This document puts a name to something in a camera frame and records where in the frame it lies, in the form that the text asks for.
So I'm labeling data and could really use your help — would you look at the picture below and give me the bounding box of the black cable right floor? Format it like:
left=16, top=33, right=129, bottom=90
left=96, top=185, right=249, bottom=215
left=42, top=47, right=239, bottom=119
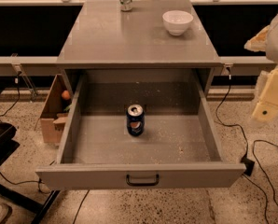
left=215, top=75, right=278, bottom=224

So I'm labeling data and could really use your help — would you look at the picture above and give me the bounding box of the black cable floor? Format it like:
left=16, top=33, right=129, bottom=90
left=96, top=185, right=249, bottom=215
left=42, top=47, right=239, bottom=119
left=215, top=75, right=278, bottom=224
left=0, top=72, right=21, bottom=123

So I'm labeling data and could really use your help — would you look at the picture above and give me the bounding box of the blue pepsi can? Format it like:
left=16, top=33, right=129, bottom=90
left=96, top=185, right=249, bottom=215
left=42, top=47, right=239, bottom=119
left=126, top=105, right=145, bottom=136

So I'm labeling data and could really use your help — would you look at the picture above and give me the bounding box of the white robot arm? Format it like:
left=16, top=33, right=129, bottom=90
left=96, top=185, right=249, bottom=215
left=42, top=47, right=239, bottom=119
left=244, top=14, right=278, bottom=122

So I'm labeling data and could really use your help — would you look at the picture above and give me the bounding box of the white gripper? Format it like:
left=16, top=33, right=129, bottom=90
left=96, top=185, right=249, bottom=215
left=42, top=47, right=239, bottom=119
left=244, top=14, right=278, bottom=122

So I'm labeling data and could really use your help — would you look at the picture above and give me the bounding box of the black chair frame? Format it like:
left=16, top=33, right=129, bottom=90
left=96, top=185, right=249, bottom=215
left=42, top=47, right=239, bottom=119
left=0, top=87, right=62, bottom=224

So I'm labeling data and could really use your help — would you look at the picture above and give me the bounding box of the grey open drawer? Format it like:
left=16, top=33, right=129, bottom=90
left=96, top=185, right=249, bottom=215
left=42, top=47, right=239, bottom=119
left=36, top=69, right=245, bottom=189

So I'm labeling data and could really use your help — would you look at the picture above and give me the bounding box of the black drawer handle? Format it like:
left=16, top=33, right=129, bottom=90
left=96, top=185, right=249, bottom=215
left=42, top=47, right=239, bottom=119
left=126, top=175, right=160, bottom=187

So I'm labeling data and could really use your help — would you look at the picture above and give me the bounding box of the black cable under drawer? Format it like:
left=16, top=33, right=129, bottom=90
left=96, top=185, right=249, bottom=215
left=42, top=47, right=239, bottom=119
left=71, top=189, right=90, bottom=224

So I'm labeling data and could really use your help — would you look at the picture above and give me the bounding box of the grey cabinet counter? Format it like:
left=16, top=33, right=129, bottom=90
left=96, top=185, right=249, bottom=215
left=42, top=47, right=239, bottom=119
left=56, top=0, right=223, bottom=95

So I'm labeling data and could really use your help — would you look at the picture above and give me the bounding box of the brown cardboard box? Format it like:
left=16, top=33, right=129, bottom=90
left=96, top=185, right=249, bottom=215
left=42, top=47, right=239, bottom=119
left=40, top=74, right=71, bottom=144

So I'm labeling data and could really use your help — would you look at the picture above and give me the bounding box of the black cable left floor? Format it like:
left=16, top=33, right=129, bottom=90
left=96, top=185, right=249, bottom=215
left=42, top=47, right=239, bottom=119
left=0, top=72, right=21, bottom=123

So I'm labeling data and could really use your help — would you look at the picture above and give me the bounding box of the white ceramic bowl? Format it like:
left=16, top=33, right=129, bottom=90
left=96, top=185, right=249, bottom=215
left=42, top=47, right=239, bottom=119
left=162, top=10, right=193, bottom=35

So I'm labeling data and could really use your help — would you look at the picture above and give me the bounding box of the orange fruit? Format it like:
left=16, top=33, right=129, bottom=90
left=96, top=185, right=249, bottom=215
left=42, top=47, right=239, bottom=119
left=62, top=91, right=71, bottom=101

